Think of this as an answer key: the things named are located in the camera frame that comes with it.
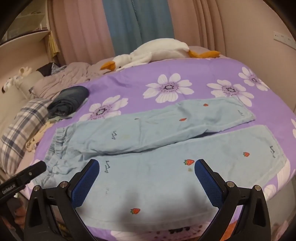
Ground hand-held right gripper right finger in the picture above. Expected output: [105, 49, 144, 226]
[194, 159, 272, 241]

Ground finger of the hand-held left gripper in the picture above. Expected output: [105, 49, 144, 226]
[16, 161, 47, 186]

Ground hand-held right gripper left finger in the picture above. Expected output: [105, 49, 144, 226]
[24, 159, 100, 241]

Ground light blue strawberry pants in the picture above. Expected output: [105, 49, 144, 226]
[35, 97, 288, 233]

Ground beige cartoon printed cloth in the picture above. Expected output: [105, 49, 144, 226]
[25, 122, 57, 152]

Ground plaid pillow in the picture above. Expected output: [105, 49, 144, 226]
[1, 98, 56, 167]

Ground folded green cloth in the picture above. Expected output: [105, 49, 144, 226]
[47, 114, 73, 122]

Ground beige padded headboard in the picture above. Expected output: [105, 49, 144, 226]
[0, 70, 45, 139]

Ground stack of dark folded clothes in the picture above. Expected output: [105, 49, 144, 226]
[47, 86, 90, 117]

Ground small white plush toy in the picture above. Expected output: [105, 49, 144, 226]
[2, 67, 33, 93]

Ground pink crumpled blanket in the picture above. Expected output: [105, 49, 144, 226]
[30, 62, 116, 100]

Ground dark cloth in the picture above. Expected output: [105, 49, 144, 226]
[36, 63, 56, 76]

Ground purple floral blanket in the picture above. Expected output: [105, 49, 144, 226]
[22, 57, 296, 241]

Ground beige wooden shelf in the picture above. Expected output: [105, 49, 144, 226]
[0, 29, 52, 48]

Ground white goose plush toy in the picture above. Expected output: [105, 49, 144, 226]
[100, 39, 220, 72]

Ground pink curtain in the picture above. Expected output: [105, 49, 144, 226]
[47, 0, 115, 66]
[168, 0, 232, 56]

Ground blue curtain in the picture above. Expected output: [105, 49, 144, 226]
[102, 0, 175, 57]

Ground white wall socket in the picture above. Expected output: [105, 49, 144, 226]
[273, 31, 296, 49]

